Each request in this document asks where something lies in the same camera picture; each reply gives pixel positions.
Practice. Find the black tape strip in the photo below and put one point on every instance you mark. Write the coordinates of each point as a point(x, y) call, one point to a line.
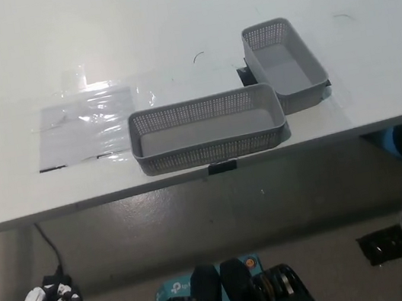
point(223, 167)

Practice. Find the small blue object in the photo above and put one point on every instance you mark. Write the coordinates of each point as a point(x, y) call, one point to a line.
point(390, 142)

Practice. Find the grey perforated plastic basket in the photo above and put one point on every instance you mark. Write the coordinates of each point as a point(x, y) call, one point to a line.
point(283, 67)
point(201, 127)

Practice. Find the clear plastic film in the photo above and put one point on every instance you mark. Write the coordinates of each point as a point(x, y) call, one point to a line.
point(74, 83)

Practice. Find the teal cardboard router box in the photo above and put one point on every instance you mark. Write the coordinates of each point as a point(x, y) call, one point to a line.
point(174, 288)

